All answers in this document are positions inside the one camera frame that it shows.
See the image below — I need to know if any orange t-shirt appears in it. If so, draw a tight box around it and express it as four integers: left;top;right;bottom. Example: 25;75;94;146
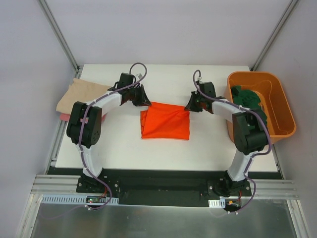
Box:
140;102;190;140

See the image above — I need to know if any right aluminium frame post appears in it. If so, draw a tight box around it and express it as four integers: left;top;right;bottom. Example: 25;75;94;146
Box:
249;0;300;72

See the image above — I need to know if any pink folded t-shirt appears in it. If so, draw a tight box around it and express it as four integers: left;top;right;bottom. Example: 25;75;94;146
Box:
59;114;106;122

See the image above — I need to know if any white cable duct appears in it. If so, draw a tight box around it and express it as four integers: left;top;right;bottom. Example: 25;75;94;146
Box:
42;194;119;206
208;199;226;209

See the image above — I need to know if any right white cable duct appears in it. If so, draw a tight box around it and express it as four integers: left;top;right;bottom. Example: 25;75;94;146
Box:
208;199;226;209

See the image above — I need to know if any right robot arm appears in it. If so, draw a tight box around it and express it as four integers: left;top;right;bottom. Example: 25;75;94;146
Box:
185;80;271;196

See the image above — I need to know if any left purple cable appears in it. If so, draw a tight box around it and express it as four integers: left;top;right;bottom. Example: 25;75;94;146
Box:
42;62;149;219

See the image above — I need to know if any left aluminium frame post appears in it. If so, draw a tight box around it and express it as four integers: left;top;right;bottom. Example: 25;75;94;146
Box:
37;0;81;73

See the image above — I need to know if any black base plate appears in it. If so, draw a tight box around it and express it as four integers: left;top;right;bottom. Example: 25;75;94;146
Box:
47;166;253;208

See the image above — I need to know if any green t-shirt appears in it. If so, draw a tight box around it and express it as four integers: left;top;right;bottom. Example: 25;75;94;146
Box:
231;86;267;125

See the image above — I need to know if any aluminium frame post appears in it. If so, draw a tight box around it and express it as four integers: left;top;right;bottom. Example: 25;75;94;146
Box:
37;0;81;73
249;0;300;72

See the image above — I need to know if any beige folded t-shirt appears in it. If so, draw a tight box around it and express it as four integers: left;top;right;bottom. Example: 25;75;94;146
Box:
56;78;110;115

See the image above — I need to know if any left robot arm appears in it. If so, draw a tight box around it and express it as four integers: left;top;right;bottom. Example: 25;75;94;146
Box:
66;73;152;193

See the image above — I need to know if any aluminium front rail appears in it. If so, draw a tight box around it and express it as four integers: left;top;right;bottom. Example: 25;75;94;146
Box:
31;175;299;200

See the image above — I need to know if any orange plastic bin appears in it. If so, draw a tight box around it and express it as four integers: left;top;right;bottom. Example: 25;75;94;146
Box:
224;71;297;143

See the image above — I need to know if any left white cable duct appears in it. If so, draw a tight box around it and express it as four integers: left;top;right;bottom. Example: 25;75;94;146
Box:
42;194;119;206

